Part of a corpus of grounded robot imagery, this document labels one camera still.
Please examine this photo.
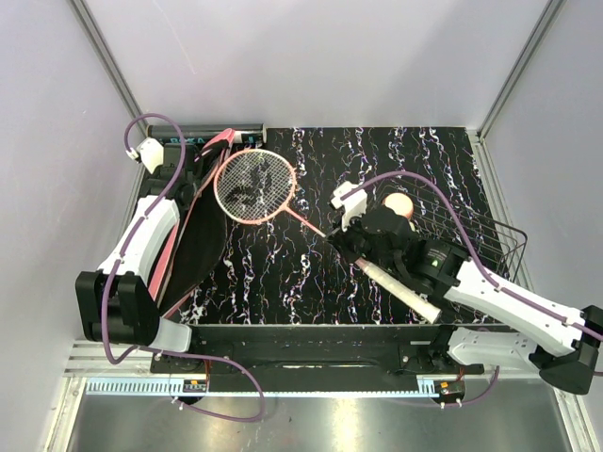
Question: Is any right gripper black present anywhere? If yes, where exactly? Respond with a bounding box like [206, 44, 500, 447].
[326, 206, 401, 275]

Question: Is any pink racket white grip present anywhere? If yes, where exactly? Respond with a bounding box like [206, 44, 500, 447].
[213, 149, 441, 324]

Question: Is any black shuttlecock tube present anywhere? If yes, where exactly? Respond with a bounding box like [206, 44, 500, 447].
[146, 123, 268, 145]

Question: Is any pink racket bag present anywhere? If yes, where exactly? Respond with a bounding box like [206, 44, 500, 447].
[149, 128, 236, 319]

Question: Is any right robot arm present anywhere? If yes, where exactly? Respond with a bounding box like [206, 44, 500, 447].
[328, 205, 602, 396]

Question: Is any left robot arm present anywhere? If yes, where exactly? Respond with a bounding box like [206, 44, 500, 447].
[75, 138, 204, 373]

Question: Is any pink mug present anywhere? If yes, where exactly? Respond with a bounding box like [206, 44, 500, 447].
[382, 192, 414, 219]

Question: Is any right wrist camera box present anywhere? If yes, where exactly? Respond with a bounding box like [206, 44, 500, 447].
[330, 181, 367, 232]

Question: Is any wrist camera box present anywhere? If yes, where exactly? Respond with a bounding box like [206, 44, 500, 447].
[330, 181, 367, 232]
[126, 137, 164, 174]

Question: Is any black wire rack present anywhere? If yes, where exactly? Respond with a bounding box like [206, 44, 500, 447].
[368, 177, 527, 302]

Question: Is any black base frame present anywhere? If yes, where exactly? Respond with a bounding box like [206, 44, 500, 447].
[149, 322, 484, 378]

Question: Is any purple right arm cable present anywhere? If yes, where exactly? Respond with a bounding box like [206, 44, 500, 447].
[338, 170, 603, 409]

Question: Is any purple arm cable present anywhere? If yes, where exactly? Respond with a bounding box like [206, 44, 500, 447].
[101, 112, 267, 422]
[338, 170, 603, 409]

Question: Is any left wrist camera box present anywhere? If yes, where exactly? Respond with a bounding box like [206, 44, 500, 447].
[126, 137, 164, 174]

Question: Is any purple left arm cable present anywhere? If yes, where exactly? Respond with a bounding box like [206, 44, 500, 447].
[101, 112, 267, 422]

